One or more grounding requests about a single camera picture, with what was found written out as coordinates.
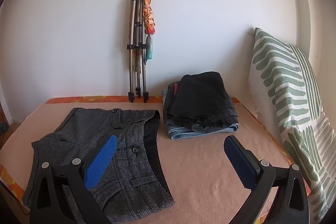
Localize dark grey folded pants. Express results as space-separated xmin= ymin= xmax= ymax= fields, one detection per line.
xmin=163 ymin=82 xmax=184 ymax=125

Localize black folded pants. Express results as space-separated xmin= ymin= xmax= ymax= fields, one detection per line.
xmin=175 ymin=71 xmax=239 ymax=132

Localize folded metal tripod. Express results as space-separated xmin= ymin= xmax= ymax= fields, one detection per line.
xmin=127 ymin=0 xmax=150 ymax=103

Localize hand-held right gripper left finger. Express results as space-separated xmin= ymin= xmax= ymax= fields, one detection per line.
xmin=30 ymin=134 xmax=118 ymax=224

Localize pink blanket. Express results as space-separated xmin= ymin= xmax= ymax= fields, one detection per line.
xmin=0 ymin=102 xmax=311 ymax=224

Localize green patterned white pillow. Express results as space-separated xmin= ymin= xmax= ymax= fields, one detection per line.
xmin=248 ymin=27 xmax=336 ymax=223

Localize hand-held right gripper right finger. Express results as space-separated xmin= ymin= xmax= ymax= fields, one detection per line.
xmin=224 ymin=135 xmax=309 ymax=224

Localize blue folded jeans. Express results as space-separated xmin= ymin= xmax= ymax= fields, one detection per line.
xmin=161 ymin=89 xmax=240 ymax=140

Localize grey tweed pants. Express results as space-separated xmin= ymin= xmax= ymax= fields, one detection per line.
xmin=22 ymin=108 xmax=175 ymax=223

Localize colourful knotted scarf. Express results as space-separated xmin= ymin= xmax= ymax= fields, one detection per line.
xmin=132 ymin=0 xmax=156 ymax=65

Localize orange floral bedsheet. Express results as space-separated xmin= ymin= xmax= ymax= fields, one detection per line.
xmin=0 ymin=95 xmax=292 ymax=224

